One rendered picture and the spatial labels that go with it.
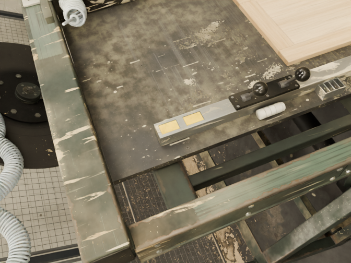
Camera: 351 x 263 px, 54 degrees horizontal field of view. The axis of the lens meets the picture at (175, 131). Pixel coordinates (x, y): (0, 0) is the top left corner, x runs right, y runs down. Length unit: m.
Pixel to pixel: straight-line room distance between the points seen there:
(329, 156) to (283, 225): 2.00
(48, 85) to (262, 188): 0.62
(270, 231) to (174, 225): 2.23
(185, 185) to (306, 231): 0.97
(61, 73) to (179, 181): 0.44
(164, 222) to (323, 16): 0.89
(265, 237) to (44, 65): 2.38
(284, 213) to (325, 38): 1.84
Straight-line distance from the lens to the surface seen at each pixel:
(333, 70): 1.11
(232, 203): 0.80
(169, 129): 0.91
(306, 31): 1.25
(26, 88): 1.71
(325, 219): 1.70
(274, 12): 1.31
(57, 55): 1.07
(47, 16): 0.94
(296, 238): 1.81
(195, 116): 0.93
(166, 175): 0.92
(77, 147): 0.85
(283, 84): 1.01
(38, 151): 1.53
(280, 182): 0.84
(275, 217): 2.91
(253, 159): 0.98
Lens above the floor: 2.20
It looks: 35 degrees down
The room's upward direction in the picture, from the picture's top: 90 degrees counter-clockwise
